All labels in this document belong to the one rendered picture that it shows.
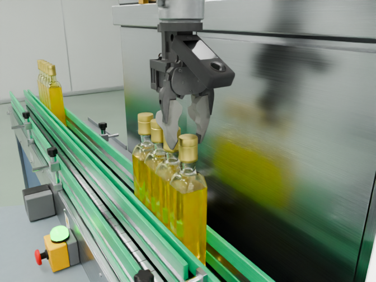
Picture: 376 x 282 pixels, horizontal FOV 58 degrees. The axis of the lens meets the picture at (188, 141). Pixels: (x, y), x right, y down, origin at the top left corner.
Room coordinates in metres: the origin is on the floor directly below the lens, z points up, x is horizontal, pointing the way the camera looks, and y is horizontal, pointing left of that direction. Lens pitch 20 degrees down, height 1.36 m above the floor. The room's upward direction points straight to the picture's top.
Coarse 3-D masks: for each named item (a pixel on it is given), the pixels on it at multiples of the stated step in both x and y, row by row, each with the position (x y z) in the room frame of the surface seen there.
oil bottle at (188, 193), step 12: (180, 180) 0.55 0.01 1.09; (192, 180) 0.55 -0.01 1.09; (204, 180) 0.56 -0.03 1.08; (180, 192) 0.54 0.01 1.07; (192, 192) 0.54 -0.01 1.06; (204, 192) 0.56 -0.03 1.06; (180, 204) 0.54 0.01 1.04; (192, 204) 0.54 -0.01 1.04; (204, 204) 0.56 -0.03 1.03; (180, 216) 0.54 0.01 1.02; (192, 216) 0.54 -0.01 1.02; (204, 216) 0.56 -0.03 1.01; (180, 228) 0.54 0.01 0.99; (192, 228) 0.54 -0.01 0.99; (204, 228) 0.56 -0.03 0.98; (180, 240) 0.54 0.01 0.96; (192, 240) 0.54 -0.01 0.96; (204, 240) 0.56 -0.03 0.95; (192, 252) 0.54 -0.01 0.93; (204, 252) 0.56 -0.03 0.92; (204, 264) 0.56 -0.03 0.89
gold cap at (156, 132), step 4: (152, 120) 0.67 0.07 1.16; (152, 124) 0.66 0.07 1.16; (156, 124) 0.66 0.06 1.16; (152, 128) 0.66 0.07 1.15; (156, 128) 0.66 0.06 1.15; (160, 128) 0.66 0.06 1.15; (152, 132) 0.66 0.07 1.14; (156, 132) 0.66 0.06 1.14; (160, 132) 0.66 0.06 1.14; (152, 136) 0.66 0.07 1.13; (156, 136) 0.66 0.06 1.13; (160, 136) 0.66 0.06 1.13; (152, 140) 0.66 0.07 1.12; (156, 140) 0.65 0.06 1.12; (160, 140) 0.65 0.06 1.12
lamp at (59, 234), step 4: (56, 228) 0.74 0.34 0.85; (60, 228) 0.74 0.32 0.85; (64, 228) 0.74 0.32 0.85; (52, 232) 0.73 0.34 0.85; (56, 232) 0.72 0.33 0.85; (60, 232) 0.73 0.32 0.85; (64, 232) 0.73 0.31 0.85; (52, 236) 0.72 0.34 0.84; (56, 236) 0.72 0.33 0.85; (60, 236) 0.72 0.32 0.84; (64, 236) 0.73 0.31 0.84; (68, 236) 0.74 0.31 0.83; (52, 240) 0.72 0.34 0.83; (56, 240) 0.72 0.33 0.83; (60, 240) 0.72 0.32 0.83; (64, 240) 0.72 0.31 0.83
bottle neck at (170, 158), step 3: (165, 153) 0.62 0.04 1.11; (168, 153) 0.61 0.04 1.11; (171, 153) 0.61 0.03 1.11; (174, 153) 0.61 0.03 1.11; (177, 153) 0.61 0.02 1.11; (165, 156) 0.62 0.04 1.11; (168, 156) 0.61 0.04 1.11; (171, 156) 0.61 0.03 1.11; (174, 156) 0.61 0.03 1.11; (177, 156) 0.61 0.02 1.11; (165, 159) 0.62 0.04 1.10; (168, 159) 0.61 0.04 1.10; (171, 159) 0.61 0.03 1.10; (174, 159) 0.61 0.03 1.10; (177, 159) 0.61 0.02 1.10; (168, 162) 0.61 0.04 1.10; (171, 162) 0.61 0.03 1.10; (174, 162) 0.61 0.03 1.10; (177, 162) 0.61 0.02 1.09
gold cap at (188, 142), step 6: (180, 138) 0.56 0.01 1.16; (186, 138) 0.56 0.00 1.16; (192, 138) 0.56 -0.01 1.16; (180, 144) 0.56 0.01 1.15; (186, 144) 0.55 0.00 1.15; (192, 144) 0.56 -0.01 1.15; (180, 150) 0.56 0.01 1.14; (186, 150) 0.55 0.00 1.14; (192, 150) 0.56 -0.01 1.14; (180, 156) 0.56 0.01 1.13; (186, 156) 0.55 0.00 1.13; (192, 156) 0.56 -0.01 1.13; (186, 162) 0.55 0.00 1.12; (192, 162) 0.55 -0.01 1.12
